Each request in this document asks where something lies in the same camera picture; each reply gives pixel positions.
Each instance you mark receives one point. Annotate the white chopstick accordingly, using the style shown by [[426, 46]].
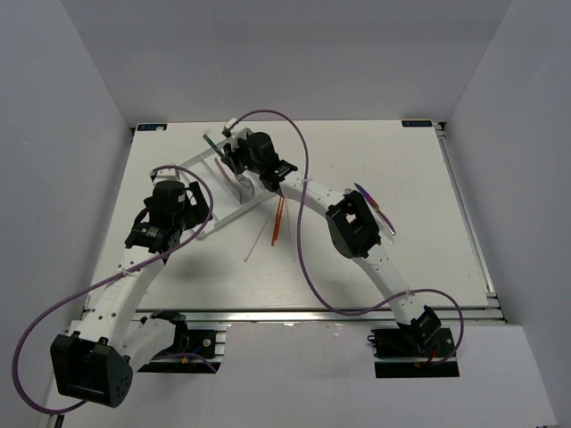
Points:
[[256, 240]]

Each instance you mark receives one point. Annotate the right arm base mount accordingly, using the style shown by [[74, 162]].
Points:
[[394, 358]]

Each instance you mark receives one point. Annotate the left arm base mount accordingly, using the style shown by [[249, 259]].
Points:
[[201, 342]]

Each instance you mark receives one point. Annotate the green handled fork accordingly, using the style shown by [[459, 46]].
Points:
[[213, 146]]

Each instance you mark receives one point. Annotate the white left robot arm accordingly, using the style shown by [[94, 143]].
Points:
[[97, 360]]

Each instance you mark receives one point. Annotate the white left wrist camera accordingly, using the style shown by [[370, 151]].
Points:
[[169, 173]]

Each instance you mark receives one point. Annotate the blue table label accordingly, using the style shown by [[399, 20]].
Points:
[[417, 123], [151, 127]]

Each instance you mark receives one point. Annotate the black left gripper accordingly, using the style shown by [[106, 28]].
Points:
[[198, 212]]

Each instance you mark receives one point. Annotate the left blue table label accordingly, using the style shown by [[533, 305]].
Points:
[[151, 127]]

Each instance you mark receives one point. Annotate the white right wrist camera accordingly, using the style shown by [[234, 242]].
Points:
[[233, 131]]

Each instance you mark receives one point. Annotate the white divided cutlery tray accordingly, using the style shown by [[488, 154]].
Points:
[[229, 203]]

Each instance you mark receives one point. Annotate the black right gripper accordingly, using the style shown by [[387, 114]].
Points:
[[231, 155]]

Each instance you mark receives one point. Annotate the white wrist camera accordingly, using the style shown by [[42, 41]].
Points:
[[169, 173], [233, 131]]

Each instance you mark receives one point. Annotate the pink handled fork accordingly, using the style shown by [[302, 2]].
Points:
[[223, 172]]

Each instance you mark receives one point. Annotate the right blue table label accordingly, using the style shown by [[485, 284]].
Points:
[[417, 123]]

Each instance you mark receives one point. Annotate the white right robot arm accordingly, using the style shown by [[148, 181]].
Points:
[[353, 229]]

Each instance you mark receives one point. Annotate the dark handled fork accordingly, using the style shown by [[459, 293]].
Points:
[[246, 183]]

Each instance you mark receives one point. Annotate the iridescent purple knife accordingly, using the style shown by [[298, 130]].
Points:
[[386, 224]]

